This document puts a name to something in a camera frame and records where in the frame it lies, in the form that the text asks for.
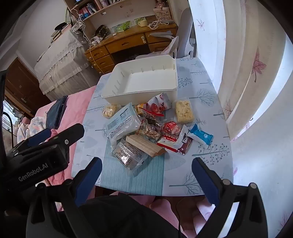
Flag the green tissue pack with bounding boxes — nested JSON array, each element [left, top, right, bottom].
[[114, 22, 135, 31]]

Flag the small doll figure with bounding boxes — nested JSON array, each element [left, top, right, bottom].
[[154, 0, 171, 12]]

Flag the red and white wafer packet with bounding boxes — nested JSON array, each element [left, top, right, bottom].
[[157, 121, 183, 153]]

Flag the pink blanket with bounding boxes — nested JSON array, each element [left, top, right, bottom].
[[33, 85, 220, 238]]

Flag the person's dark trousers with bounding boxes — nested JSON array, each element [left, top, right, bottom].
[[78, 194, 183, 238]]

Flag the clear tray of crackers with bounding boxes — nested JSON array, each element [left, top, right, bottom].
[[174, 97, 195, 126]]

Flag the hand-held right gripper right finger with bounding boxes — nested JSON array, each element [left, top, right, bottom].
[[192, 157, 268, 238]]

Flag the clear packet of nuts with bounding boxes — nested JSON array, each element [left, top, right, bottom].
[[136, 118, 163, 140]]

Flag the red-trimmed dark date packet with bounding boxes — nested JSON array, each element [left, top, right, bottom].
[[140, 107, 165, 126]]

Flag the wooden bookshelf with books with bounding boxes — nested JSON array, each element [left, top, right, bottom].
[[64, 0, 174, 30]]

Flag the tree print tablecloth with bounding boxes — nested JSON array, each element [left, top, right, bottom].
[[71, 57, 234, 197]]

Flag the clear packet with brown snack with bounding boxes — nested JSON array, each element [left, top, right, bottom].
[[111, 137, 149, 171]]

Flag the wooden desk with drawers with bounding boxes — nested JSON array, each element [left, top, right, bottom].
[[85, 23, 178, 75]]

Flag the dark blue bag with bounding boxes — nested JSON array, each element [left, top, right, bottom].
[[46, 96, 69, 130]]

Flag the floral fleece blanket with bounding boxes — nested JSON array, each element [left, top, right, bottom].
[[14, 116, 45, 140]]

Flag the light blue packet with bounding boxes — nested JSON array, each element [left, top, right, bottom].
[[104, 102, 142, 147]]

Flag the brown chocolate snack packet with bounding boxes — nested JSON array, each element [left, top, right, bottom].
[[175, 125, 194, 155]]

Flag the cabinet with lace cover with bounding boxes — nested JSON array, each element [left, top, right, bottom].
[[34, 30, 92, 101]]

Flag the white plastic bin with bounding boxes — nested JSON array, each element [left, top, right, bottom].
[[101, 55, 178, 107]]

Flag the tan biscuit bar packet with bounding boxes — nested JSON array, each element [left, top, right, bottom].
[[126, 135, 166, 158]]

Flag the small yellow cracker packet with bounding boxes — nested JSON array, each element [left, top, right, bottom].
[[102, 103, 121, 119]]

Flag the leaf print curtain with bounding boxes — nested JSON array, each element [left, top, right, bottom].
[[188, 0, 293, 229]]

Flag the black patterned box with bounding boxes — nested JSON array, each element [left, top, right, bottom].
[[93, 25, 110, 38]]

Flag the small blue snack packet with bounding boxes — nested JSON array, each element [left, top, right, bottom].
[[188, 124, 214, 146]]

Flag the dark wooden wardrobe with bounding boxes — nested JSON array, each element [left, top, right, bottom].
[[5, 57, 51, 119]]

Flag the grey office chair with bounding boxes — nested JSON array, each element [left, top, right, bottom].
[[135, 8, 197, 60]]

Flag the red and white snack bag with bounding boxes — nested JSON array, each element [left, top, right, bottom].
[[146, 92, 173, 112]]

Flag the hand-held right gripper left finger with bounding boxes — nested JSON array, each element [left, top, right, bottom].
[[26, 157, 103, 238]]

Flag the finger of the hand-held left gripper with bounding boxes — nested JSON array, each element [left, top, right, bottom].
[[12, 124, 85, 151], [11, 128, 52, 150]]

